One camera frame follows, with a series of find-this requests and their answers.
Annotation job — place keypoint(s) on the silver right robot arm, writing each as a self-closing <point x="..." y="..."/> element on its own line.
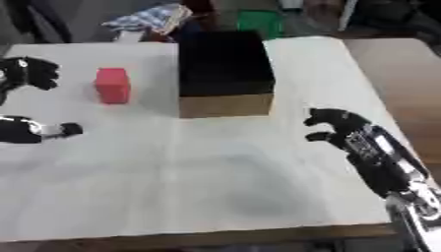
<point x="422" y="210"/>

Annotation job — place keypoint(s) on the red rectangular block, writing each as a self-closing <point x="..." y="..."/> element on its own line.
<point x="113" y="86"/>

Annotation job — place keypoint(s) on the white pole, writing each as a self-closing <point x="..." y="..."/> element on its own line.
<point x="347" y="14"/>

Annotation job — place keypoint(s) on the dark tripod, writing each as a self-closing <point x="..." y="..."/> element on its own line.
<point x="43" y="18"/>

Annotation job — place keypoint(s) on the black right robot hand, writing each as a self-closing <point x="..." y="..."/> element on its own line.
<point x="373" y="154"/>

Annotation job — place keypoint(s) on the green bin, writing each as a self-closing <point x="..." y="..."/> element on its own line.
<point x="260" y="22"/>

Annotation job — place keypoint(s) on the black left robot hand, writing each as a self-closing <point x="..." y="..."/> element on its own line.
<point x="23" y="74"/>

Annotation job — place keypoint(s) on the checked cloth pile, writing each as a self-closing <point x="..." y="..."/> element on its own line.
<point x="152" y="17"/>

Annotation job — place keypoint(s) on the cardboard box with black inside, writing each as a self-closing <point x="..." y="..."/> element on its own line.
<point x="225" y="72"/>

